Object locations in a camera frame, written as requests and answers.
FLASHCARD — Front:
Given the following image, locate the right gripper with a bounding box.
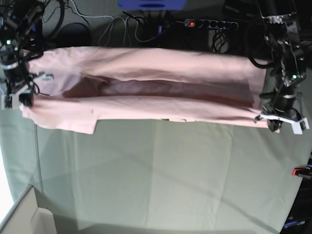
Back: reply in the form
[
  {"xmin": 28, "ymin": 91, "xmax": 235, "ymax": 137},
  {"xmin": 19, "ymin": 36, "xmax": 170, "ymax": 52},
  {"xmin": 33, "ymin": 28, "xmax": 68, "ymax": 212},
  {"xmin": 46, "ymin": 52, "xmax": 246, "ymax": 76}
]
[{"xmin": 1, "ymin": 70, "xmax": 54, "ymax": 109}]

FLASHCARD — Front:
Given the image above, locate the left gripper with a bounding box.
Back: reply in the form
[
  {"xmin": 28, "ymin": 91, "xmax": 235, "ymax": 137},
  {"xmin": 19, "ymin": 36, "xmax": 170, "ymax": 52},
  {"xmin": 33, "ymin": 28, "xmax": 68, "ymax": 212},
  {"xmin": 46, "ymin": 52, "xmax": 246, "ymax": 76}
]
[{"xmin": 253, "ymin": 104, "xmax": 310, "ymax": 135}]

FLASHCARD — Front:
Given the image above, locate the pink t-shirt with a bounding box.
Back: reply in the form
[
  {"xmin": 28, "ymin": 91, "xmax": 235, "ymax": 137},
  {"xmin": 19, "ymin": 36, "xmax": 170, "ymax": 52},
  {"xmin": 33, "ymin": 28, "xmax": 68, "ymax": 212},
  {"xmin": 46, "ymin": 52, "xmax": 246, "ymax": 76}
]
[{"xmin": 20, "ymin": 47, "xmax": 267, "ymax": 135}]

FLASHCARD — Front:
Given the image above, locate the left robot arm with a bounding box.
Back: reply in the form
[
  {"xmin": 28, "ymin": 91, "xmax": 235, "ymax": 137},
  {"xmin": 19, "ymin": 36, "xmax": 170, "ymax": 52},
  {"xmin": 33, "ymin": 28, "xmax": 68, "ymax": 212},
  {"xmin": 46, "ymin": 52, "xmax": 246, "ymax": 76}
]
[{"xmin": 244, "ymin": 0, "xmax": 310, "ymax": 135}]

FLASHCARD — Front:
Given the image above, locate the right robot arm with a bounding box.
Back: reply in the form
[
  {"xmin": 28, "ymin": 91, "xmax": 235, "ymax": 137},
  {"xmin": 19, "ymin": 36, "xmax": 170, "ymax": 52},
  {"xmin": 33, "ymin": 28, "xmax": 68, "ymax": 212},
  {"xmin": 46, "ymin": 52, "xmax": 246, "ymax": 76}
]
[{"xmin": 0, "ymin": 0, "xmax": 65, "ymax": 109}]

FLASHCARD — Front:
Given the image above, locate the red side clamp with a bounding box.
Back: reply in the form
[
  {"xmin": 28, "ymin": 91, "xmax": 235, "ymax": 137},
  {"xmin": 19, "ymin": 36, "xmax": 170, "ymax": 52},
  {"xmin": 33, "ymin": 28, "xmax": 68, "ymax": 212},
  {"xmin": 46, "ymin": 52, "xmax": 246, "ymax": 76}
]
[{"xmin": 292, "ymin": 167, "xmax": 312, "ymax": 179}]

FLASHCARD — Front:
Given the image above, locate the black round base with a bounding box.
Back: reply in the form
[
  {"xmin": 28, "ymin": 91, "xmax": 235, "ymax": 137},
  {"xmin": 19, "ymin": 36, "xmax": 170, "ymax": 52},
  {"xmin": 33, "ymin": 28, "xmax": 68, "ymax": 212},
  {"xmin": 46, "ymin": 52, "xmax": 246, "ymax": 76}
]
[{"xmin": 55, "ymin": 23, "xmax": 91, "ymax": 47}]

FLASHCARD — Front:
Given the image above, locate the white power strip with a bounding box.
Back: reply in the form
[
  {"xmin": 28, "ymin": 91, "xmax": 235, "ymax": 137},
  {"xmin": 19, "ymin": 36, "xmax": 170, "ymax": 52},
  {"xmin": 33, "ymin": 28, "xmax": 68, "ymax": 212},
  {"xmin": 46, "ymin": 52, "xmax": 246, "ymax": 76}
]
[{"xmin": 183, "ymin": 19, "xmax": 239, "ymax": 30}]

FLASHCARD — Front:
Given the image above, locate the green table cloth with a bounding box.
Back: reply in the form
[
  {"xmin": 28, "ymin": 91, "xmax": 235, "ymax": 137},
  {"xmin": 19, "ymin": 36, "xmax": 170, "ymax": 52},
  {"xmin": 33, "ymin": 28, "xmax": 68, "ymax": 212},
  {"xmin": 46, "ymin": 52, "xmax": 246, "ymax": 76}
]
[{"xmin": 0, "ymin": 110, "xmax": 312, "ymax": 234}]

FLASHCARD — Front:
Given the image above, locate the blue box top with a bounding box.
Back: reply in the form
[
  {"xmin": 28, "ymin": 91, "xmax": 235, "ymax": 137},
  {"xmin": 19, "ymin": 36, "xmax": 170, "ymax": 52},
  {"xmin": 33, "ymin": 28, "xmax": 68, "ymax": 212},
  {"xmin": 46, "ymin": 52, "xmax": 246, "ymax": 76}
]
[{"xmin": 117, "ymin": 0, "xmax": 187, "ymax": 10}]

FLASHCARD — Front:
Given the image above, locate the white cable on floor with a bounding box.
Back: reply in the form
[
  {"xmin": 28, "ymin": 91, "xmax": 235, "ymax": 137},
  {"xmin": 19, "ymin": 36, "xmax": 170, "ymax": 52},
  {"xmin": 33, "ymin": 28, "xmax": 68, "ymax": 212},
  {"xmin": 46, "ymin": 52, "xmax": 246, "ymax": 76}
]
[{"xmin": 58, "ymin": 0, "xmax": 159, "ymax": 47}]

